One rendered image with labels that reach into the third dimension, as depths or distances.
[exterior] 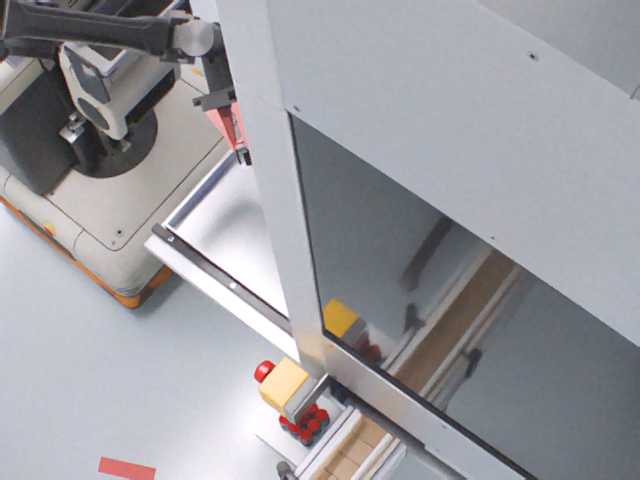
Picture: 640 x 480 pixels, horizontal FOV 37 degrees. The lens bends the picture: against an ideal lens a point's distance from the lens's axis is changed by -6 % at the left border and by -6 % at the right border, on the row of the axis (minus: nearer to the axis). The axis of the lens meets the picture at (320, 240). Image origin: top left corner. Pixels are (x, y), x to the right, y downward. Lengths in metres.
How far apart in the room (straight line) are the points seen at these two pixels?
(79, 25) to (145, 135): 1.30
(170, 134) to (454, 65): 2.10
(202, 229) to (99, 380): 0.99
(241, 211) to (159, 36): 0.47
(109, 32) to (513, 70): 0.97
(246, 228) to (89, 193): 0.89
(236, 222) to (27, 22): 0.67
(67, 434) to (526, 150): 2.21
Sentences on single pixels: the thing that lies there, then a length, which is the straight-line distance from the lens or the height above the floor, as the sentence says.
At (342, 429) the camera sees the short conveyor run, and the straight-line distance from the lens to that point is 1.64.
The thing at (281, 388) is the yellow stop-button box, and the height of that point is 1.03.
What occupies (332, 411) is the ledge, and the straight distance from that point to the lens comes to 1.74.
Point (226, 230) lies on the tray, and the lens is 1.88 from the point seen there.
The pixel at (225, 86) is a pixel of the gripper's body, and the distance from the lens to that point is 1.56.
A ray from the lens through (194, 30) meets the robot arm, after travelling 1.51.
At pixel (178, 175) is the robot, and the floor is 0.28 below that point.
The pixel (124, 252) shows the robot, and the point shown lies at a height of 0.28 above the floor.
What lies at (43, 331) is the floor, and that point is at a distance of 2.87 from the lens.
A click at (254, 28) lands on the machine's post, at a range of 0.81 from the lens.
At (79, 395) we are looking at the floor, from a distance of 2.78.
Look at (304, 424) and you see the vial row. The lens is 1.70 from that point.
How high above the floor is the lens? 2.56
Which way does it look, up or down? 65 degrees down
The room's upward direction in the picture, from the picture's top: 8 degrees counter-clockwise
